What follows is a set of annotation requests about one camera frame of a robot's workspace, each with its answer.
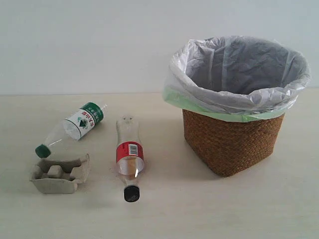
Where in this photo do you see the brown woven wicker basket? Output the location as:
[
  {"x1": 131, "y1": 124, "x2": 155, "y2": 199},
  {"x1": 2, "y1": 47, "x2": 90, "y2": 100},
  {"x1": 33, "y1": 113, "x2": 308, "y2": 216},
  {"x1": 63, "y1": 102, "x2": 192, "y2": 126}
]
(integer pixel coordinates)
[{"x1": 182, "y1": 110, "x2": 284, "y2": 177}]

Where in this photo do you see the green-label clear plastic bottle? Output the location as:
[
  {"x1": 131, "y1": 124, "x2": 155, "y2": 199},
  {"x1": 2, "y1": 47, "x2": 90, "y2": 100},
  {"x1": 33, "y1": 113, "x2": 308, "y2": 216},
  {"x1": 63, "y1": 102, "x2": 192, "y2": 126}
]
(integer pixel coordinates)
[{"x1": 35, "y1": 102, "x2": 107, "y2": 160}]

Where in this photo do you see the red-label clear plastic bottle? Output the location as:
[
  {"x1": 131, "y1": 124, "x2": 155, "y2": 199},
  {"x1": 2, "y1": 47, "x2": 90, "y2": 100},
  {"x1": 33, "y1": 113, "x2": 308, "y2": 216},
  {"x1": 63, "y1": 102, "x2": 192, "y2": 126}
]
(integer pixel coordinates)
[{"x1": 116, "y1": 115, "x2": 145, "y2": 203}]

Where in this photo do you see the grey cardboard egg carton piece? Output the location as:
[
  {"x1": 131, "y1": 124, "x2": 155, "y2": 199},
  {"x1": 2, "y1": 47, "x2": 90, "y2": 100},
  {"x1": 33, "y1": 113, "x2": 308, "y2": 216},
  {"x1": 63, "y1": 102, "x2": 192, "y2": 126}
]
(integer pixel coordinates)
[{"x1": 29, "y1": 154, "x2": 91, "y2": 194}]

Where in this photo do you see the light green plastic bag liner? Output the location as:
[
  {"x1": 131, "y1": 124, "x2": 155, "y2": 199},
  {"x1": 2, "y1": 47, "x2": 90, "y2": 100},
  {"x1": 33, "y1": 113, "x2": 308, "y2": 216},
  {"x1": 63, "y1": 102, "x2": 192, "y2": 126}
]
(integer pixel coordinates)
[{"x1": 162, "y1": 36, "x2": 311, "y2": 122}]

